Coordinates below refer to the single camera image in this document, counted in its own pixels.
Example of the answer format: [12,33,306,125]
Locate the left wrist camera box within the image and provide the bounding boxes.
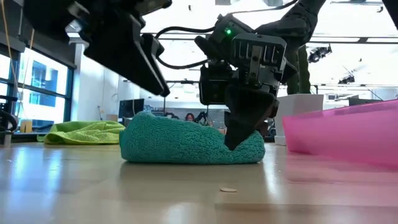
[132,0,173,16]

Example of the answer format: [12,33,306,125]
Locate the black metal table frame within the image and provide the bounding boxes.
[0,130,276,147]

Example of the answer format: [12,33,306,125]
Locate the pink translucent plastic basket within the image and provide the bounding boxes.
[282,99,398,170]

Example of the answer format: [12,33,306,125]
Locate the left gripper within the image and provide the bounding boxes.
[23,0,171,98]

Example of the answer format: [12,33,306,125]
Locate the brown cardboard box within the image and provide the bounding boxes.
[20,119,34,134]

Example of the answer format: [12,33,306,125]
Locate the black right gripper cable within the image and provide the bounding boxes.
[154,26,217,70]

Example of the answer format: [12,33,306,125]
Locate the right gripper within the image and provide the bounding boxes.
[195,15,298,150]

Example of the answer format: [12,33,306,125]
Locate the white hexagonal plant pot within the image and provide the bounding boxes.
[275,93,325,146]

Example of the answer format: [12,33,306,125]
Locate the green microfiber towel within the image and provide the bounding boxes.
[36,120,126,146]

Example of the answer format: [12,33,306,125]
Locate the dark flat screen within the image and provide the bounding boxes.
[348,98,384,108]

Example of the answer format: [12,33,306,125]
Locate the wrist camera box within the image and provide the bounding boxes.
[198,65,233,106]
[132,0,173,16]

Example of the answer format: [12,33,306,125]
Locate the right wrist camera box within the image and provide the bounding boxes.
[198,65,233,106]

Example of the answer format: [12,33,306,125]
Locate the teal microfiber towel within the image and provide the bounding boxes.
[119,111,266,165]

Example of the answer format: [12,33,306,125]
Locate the black computer monitor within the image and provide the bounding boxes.
[119,98,146,119]

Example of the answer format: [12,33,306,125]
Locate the black ceiling spotlights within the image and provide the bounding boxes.
[307,45,333,63]

